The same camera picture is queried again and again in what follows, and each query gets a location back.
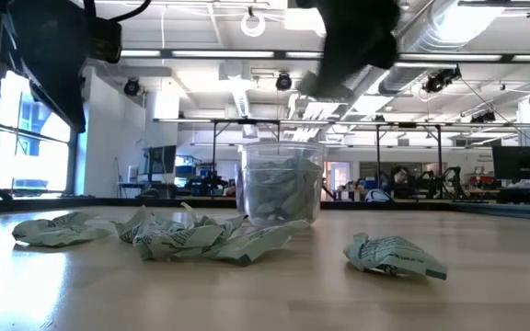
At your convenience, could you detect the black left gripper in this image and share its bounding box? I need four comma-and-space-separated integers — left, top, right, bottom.
6, 0, 87, 134

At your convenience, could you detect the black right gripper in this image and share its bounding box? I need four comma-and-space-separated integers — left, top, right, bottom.
296, 0, 402, 99

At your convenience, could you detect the green sweetener packet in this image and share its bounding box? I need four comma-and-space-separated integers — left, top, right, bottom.
287, 155, 324, 217
133, 215, 229, 262
110, 205, 151, 244
11, 211, 112, 248
209, 219, 310, 267
246, 170, 296, 220
342, 233, 448, 280
179, 201, 248, 232

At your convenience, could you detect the black round ceiling fixture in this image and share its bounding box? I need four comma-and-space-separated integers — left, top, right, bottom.
275, 72, 293, 92
122, 76, 141, 97

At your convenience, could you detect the large window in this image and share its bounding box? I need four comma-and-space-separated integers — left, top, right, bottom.
0, 68, 80, 200

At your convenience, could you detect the clear plastic cup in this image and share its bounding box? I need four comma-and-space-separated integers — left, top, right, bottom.
239, 140, 327, 228

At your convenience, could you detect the black computer monitor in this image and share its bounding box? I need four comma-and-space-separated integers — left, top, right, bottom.
147, 144, 179, 177
491, 145, 530, 181

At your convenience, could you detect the ceiling light strip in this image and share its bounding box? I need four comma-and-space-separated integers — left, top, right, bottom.
393, 53, 530, 63
120, 49, 325, 60

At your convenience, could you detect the person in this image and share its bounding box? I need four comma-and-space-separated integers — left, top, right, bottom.
389, 165, 412, 200

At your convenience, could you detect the white blue ball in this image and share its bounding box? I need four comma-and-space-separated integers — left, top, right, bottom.
364, 188, 393, 203

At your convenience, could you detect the dark background desk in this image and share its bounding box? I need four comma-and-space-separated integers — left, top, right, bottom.
467, 182, 530, 207

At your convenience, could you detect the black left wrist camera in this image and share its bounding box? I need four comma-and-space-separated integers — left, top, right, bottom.
86, 16, 124, 64

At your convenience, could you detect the white ring lamp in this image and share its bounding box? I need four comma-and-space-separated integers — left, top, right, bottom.
239, 9, 267, 39

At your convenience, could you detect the black left camera cable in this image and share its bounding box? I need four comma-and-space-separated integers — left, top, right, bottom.
82, 0, 154, 24

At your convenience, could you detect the black aluminium table frame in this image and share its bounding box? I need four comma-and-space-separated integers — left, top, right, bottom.
0, 170, 530, 223

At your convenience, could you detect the silver ceiling duct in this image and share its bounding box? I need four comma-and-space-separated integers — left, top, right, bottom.
338, 0, 478, 100

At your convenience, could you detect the black ceiling camera mount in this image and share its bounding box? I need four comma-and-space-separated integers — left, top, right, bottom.
421, 66, 463, 95

